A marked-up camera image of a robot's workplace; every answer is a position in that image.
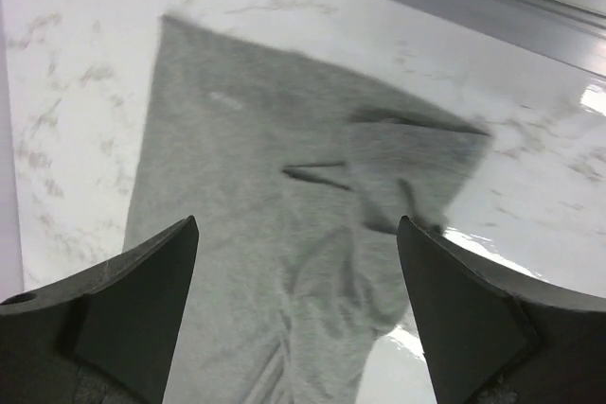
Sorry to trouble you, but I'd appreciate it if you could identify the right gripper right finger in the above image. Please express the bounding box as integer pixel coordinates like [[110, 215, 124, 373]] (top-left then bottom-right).
[[397, 217, 605, 404]]

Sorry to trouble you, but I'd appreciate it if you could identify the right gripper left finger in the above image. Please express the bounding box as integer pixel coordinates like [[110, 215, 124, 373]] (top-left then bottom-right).
[[1, 217, 197, 403]]

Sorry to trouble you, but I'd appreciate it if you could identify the grey t shirt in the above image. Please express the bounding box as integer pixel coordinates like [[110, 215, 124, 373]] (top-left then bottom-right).
[[124, 15, 490, 403]]

